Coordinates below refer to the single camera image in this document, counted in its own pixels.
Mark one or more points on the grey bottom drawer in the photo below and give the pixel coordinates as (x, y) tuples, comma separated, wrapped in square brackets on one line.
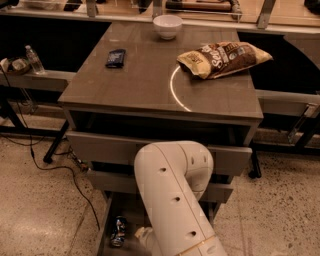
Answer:
[(131, 207)]

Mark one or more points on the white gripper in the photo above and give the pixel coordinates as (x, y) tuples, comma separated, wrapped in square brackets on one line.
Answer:
[(149, 238)]

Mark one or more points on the white bowl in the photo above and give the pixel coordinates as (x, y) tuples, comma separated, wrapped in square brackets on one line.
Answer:
[(167, 26)]

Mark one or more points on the blue pepsi can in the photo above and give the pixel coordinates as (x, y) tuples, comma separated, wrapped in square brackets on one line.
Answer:
[(118, 233)]

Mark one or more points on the brown chip bag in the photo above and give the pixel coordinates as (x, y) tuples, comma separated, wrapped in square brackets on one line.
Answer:
[(216, 60)]

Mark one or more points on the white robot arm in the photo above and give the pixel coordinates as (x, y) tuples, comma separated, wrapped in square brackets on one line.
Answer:
[(171, 178)]

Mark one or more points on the clear water bottle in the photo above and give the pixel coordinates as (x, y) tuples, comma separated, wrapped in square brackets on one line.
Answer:
[(34, 60)]

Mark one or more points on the grey top drawer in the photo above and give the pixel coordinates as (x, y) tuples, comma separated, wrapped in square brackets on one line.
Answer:
[(228, 160)]

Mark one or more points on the grey side bench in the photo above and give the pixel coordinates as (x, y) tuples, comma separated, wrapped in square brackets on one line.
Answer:
[(51, 80)]

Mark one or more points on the small bowl with items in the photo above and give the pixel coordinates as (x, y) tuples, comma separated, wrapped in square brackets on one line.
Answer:
[(15, 66)]

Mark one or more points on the dark blue snack packet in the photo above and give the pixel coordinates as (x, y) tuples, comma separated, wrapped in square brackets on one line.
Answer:
[(116, 58)]

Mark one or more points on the grey drawer cabinet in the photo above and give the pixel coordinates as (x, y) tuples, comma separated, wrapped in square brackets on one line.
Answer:
[(151, 98)]

